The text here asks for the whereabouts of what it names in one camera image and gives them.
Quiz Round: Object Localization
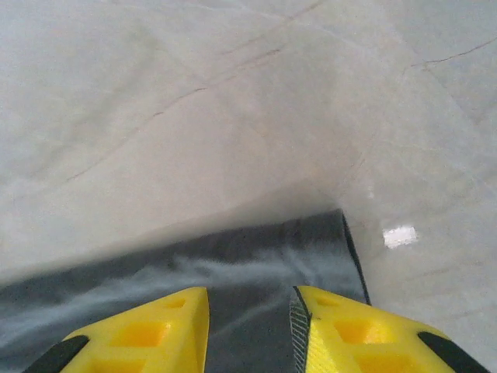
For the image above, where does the black t-shirt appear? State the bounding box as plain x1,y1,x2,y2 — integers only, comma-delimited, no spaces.
0,208,372,373

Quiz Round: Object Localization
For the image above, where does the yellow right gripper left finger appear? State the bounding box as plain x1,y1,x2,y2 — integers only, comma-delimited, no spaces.
33,286,210,373

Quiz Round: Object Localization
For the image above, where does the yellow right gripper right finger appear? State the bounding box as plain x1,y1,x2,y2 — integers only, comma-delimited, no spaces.
290,285,492,373

